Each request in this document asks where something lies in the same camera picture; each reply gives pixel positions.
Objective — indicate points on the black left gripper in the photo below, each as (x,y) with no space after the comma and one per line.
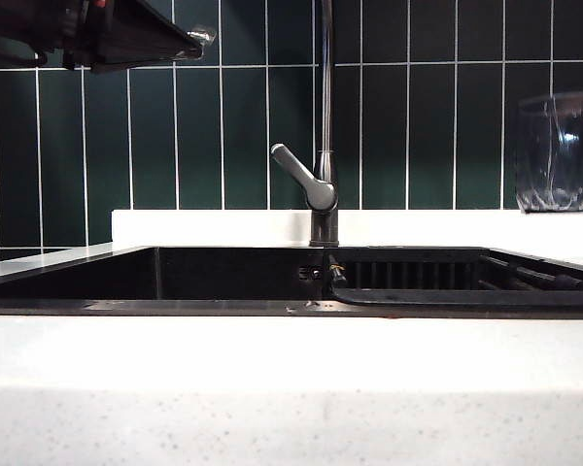
(53,22)

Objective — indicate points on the clear faceted glass mug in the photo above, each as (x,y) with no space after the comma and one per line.
(554,160)

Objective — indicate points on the black sink drain basket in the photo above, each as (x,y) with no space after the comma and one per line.
(466,296)

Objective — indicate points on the black granite sink basin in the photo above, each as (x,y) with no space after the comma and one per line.
(223,276)

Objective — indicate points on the chrome sink faucet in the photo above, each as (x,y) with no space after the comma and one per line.
(324,223)

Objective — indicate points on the white countertop backsplash ledge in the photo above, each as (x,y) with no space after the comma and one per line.
(214,228)

